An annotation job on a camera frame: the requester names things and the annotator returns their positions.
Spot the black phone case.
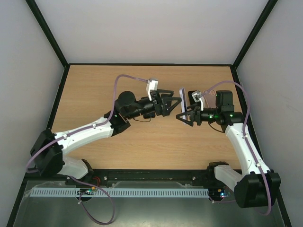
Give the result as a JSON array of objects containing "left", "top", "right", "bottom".
[{"left": 187, "top": 90, "right": 197, "bottom": 106}]

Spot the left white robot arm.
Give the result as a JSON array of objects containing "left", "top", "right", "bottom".
[{"left": 27, "top": 89, "right": 182, "bottom": 179}]

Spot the black aluminium frame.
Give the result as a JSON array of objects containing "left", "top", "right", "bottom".
[{"left": 4, "top": 0, "right": 293, "bottom": 227}]

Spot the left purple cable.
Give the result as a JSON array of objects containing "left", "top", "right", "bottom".
[{"left": 25, "top": 74, "right": 151, "bottom": 224}]

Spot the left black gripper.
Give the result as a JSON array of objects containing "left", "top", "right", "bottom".
[{"left": 126, "top": 89, "right": 182, "bottom": 121}]

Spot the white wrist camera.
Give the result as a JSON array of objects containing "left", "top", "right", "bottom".
[
  {"left": 191, "top": 90, "right": 205, "bottom": 111},
  {"left": 146, "top": 79, "right": 159, "bottom": 101}
]

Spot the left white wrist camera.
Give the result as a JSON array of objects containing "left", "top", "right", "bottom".
[{"left": 146, "top": 79, "right": 159, "bottom": 101}]

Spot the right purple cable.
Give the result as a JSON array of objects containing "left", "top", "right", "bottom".
[{"left": 201, "top": 80, "right": 273, "bottom": 216}]

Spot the lilac phone case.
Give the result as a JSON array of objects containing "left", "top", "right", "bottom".
[{"left": 179, "top": 88, "right": 188, "bottom": 124}]

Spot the pink phone case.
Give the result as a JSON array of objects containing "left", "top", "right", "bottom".
[{"left": 204, "top": 90, "right": 216, "bottom": 108}]

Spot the purple cable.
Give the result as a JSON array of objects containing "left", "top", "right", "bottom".
[
  {"left": 25, "top": 74, "right": 151, "bottom": 224},
  {"left": 201, "top": 80, "right": 273, "bottom": 216}
]

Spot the grey slotted cable duct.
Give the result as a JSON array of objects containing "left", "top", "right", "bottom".
[{"left": 29, "top": 188, "right": 209, "bottom": 198}]

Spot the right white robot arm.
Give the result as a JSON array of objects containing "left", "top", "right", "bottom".
[{"left": 176, "top": 90, "right": 281, "bottom": 208}]

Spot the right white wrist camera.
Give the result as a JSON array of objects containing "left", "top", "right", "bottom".
[{"left": 191, "top": 90, "right": 205, "bottom": 111}]

